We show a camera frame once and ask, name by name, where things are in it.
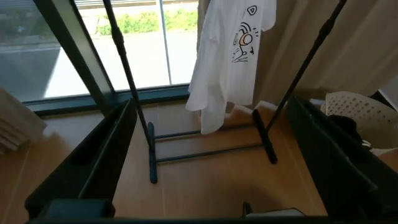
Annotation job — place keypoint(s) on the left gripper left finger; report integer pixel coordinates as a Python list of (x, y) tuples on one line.
[(93, 161)]

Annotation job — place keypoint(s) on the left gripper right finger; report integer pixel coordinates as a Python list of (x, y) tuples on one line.
[(342, 174)]

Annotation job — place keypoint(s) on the white printed t-shirt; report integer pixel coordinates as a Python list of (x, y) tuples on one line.
[(224, 62)]

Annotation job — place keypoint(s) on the black clothes rack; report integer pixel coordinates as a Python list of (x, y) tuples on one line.
[(152, 149)]

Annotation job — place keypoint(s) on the white laundry basket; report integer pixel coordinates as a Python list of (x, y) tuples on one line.
[(367, 115)]

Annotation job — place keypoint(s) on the black garment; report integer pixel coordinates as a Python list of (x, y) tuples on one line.
[(345, 124)]

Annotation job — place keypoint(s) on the beige curtain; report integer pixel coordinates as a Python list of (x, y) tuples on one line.
[(15, 124), (342, 46)]

